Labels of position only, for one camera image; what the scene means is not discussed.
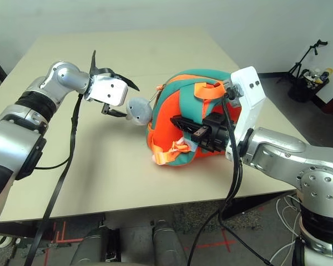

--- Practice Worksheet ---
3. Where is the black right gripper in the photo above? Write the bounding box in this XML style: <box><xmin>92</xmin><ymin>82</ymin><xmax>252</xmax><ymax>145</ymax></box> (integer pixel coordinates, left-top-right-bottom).
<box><xmin>169</xmin><ymin>112</ymin><xmax>236</xmax><ymax>153</ymax></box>

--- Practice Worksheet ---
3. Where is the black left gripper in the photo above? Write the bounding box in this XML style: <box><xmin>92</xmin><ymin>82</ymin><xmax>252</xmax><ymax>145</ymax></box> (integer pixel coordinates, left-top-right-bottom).
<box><xmin>101</xmin><ymin>71</ymin><xmax>141</xmax><ymax>118</ymax></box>

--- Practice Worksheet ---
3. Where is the grey plush shark toy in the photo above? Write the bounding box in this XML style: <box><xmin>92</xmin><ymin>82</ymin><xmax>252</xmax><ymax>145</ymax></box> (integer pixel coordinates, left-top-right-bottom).
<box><xmin>125</xmin><ymin>96</ymin><xmax>153</xmax><ymax>127</ymax></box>

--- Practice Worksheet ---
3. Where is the orange and teal backpack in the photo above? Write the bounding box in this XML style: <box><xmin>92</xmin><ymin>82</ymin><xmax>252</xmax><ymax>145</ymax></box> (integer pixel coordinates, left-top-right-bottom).
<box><xmin>145</xmin><ymin>68</ymin><xmax>249</xmax><ymax>168</ymax></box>

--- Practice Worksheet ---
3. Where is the black table foot bar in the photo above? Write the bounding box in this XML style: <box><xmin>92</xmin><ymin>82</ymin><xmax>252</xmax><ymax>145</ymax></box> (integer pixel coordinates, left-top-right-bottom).
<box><xmin>0</xmin><ymin>218</ymin><xmax>106</xmax><ymax>236</ymax></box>
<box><xmin>221</xmin><ymin>191</ymin><xmax>297</xmax><ymax>219</ymax></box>

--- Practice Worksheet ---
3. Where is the black waste bin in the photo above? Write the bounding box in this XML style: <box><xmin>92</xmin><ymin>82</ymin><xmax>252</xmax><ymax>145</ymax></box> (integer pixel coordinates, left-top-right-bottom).
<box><xmin>287</xmin><ymin>68</ymin><xmax>333</xmax><ymax>103</ymax></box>

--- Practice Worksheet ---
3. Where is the dark grey robot right leg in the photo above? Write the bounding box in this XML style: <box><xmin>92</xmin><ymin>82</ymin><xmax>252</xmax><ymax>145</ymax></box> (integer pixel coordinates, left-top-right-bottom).
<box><xmin>152</xmin><ymin>220</ymin><xmax>188</xmax><ymax>266</ymax></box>

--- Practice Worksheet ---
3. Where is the dark grey robot leg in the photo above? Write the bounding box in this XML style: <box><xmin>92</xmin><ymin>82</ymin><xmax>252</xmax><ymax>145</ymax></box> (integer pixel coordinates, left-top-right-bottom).
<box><xmin>152</xmin><ymin>220</ymin><xmax>188</xmax><ymax>266</ymax></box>
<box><xmin>70</xmin><ymin>226</ymin><xmax>120</xmax><ymax>266</ymax></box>

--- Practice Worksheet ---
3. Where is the dark grey robot left leg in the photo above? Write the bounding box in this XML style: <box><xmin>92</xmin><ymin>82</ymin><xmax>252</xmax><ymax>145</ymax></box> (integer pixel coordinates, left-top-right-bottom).
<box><xmin>70</xmin><ymin>226</ymin><xmax>120</xmax><ymax>266</ymax></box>

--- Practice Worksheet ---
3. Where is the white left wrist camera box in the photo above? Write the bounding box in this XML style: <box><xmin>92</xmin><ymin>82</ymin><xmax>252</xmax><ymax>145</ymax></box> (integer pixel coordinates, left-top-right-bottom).
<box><xmin>84</xmin><ymin>75</ymin><xmax>129</xmax><ymax>106</ymax></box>

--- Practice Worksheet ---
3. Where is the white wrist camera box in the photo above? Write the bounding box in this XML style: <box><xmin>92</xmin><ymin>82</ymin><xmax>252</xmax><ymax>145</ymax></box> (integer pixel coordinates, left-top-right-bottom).
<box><xmin>224</xmin><ymin>65</ymin><xmax>267</xmax><ymax>161</ymax></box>
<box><xmin>84</xmin><ymin>75</ymin><xmax>129</xmax><ymax>106</ymax></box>

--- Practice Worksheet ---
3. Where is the flat black left arm cable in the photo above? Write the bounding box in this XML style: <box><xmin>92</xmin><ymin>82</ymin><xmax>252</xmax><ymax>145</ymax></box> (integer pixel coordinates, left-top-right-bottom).
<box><xmin>24</xmin><ymin>49</ymin><xmax>114</xmax><ymax>266</ymax></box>

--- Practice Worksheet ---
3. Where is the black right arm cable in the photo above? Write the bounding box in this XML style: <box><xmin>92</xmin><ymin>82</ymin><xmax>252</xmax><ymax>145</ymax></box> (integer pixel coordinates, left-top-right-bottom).
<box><xmin>185</xmin><ymin>84</ymin><xmax>270</xmax><ymax>266</ymax></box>

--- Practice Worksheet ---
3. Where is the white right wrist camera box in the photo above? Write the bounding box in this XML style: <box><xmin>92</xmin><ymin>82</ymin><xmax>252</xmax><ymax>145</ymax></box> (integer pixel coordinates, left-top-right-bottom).
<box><xmin>224</xmin><ymin>65</ymin><xmax>267</xmax><ymax>161</ymax></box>

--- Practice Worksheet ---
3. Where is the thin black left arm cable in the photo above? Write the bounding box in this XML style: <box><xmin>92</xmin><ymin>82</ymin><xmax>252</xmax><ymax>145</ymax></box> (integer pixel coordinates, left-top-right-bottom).
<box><xmin>34</xmin><ymin>155</ymin><xmax>73</xmax><ymax>170</ymax></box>

